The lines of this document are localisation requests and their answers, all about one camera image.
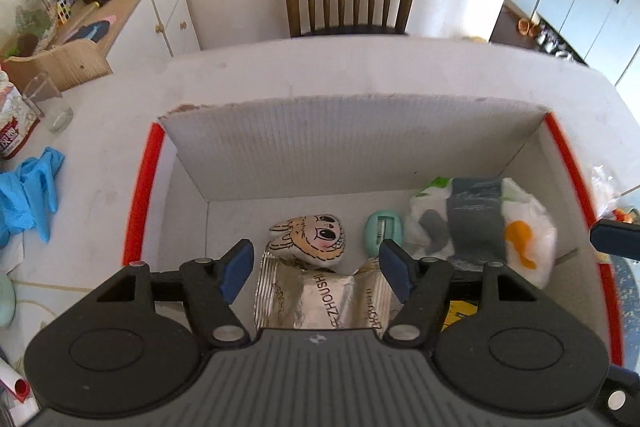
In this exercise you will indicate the red white snack bag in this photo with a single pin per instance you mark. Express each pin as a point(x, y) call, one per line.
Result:
point(15, 122)

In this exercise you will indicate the mint green cup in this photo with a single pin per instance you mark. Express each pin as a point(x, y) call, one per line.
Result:
point(7, 299)

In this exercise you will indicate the clear plastic terrarium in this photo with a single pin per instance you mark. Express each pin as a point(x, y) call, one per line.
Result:
point(35, 12)

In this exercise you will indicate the teal oval gadget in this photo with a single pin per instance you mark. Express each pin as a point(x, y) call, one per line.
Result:
point(382, 229)

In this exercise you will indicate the cartoon face snack packet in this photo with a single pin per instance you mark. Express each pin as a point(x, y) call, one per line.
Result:
point(312, 239)

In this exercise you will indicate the clear bag of patterned socks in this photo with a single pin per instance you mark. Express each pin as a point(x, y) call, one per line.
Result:
point(475, 217)

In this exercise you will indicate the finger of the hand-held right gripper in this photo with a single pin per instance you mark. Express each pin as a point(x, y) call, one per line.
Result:
point(612, 236)
point(625, 399)

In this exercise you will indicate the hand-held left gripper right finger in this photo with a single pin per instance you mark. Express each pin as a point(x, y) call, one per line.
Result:
point(395, 269)

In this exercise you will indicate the row of shoes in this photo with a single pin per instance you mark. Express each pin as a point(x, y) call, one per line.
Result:
point(555, 44)

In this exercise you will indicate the orange white toy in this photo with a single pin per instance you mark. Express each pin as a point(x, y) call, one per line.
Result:
point(625, 213)

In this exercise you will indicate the white sideboard with wooden top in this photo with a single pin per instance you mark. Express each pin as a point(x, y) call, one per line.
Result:
point(170, 2)

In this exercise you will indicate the yellow flat packet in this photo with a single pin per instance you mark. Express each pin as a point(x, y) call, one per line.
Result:
point(462, 313)

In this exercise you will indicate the red cardboard box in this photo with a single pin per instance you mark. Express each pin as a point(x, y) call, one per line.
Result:
point(350, 157)

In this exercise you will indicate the dark blue patterned placemat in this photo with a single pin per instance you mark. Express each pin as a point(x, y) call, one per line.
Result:
point(627, 302)

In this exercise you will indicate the clear drinking glass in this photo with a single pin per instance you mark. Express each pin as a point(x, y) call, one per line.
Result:
point(50, 102)

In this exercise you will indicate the dark blue pad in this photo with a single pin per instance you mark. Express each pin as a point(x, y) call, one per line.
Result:
point(90, 31)

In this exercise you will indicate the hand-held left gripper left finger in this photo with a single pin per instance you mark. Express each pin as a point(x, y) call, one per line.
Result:
point(235, 272)

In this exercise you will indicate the white tube with red cap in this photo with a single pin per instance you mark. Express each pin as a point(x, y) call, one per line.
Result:
point(15, 382)

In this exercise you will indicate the silver foil packet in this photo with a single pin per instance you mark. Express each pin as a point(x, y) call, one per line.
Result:
point(325, 302)

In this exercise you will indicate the orange shoes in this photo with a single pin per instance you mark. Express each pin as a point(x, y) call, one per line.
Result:
point(529, 27)

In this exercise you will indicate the blue rubber gloves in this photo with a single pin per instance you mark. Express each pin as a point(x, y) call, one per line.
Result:
point(30, 192)

